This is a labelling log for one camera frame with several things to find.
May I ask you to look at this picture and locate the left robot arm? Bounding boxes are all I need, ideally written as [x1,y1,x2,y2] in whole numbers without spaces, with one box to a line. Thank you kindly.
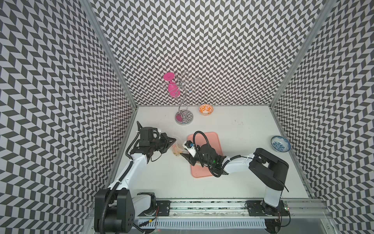
[93,122,176,234]

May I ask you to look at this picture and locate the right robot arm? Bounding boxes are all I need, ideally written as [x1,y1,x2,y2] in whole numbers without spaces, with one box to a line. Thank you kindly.
[180,131,289,216]

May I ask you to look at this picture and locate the pink plastic tray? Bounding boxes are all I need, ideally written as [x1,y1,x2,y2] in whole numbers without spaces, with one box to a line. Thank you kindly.
[186,131,224,178]

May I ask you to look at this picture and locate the orange patterned small bowl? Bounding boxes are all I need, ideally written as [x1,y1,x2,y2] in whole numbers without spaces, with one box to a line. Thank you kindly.
[199,104,214,116]

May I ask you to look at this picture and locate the pink ornament on stand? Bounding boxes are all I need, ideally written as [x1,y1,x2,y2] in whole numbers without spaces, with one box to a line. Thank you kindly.
[163,72,181,98]

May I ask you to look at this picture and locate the blue white porcelain bowl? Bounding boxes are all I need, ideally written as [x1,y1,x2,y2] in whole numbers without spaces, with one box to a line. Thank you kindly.
[270,136,291,153]

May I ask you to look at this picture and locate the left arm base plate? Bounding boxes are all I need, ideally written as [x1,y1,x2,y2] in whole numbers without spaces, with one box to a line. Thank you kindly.
[136,200,171,217]

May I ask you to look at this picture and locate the aluminium front rail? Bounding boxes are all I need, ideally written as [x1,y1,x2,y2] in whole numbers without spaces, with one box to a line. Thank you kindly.
[87,198,334,220]

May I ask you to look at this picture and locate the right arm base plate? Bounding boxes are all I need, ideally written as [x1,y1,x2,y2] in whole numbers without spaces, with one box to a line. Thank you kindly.
[244,200,289,218]

